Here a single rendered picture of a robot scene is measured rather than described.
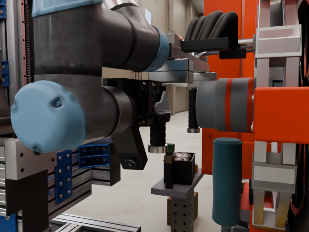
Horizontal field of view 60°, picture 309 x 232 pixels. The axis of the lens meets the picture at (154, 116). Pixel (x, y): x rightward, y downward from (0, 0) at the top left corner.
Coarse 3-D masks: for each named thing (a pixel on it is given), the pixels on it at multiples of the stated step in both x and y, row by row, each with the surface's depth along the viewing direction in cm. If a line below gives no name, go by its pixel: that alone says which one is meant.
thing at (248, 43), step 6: (258, 6) 62; (258, 12) 62; (168, 36) 56; (174, 36) 55; (180, 36) 61; (174, 42) 55; (180, 42) 60; (240, 42) 64; (246, 42) 64; (252, 42) 63; (246, 48) 65; (252, 48) 64
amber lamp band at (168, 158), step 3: (165, 156) 120; (168, 156) 119; (171, 156) 119; (174, 156) 121; (165, 159) 120; (168, 159) 119; (171, 159) 119; (174, 159) 121; (165, 162) 120; (168, 162) 119; (171, 162) 119
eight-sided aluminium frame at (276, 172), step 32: (288, 0) 47; (256, 32) 43; (288, 32) 41; (256, 64) 44; (288, 64) 40; (256, 160) 43; (288, 160) 41; (256, 192) 47; (288, 192) 43; (256, 224) 57
